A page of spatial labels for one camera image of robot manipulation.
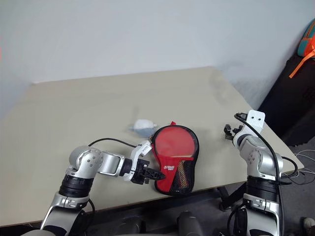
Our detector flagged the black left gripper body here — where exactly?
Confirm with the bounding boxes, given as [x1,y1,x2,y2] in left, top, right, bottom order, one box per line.
[130,159,151,185]

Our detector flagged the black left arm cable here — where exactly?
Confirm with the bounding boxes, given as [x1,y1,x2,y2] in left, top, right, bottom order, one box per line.
[88,138,137,148]

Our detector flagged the grey shoe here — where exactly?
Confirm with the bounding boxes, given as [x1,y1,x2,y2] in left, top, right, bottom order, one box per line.
[302,217,315,233]

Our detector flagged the thin white floor wires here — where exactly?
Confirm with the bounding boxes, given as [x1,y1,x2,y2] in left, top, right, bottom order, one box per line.
[294,148,315,179]

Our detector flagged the black cabinet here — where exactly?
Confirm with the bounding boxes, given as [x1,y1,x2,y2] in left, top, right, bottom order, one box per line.
[257,53,315,148]

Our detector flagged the red black paddle case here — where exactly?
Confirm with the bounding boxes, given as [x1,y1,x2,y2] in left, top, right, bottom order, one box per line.
[150,120,200,197]

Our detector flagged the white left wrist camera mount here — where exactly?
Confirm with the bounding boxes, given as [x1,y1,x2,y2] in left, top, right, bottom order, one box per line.
[124,142,151,183]

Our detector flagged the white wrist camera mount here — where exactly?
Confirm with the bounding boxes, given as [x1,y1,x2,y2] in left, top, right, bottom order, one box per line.
[124,142,151,183]
[242,109,266,135]

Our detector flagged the red table tennis paddle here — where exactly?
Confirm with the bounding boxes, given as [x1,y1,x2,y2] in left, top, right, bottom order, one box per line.
[154,126,198,190]

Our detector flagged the teal orange backpack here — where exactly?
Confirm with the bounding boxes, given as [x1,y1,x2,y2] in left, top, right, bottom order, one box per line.
[288,19,315,79]

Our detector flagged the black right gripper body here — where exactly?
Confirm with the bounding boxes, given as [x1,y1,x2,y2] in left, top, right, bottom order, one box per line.
[231,124,245,139]

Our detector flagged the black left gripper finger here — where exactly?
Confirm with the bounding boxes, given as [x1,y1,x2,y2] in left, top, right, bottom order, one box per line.
[144,166,166,180]

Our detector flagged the small white grey plush toy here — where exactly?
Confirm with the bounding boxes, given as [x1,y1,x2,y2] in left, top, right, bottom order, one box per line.
[127,119,158,137]

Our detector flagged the dark rounded shape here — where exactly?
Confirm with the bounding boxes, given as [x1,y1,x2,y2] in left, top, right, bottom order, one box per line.
[177,210,204,236]
[115,216,146,236]

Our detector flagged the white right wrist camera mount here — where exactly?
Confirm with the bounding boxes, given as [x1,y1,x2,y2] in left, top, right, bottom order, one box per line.
[242,109,266,135]

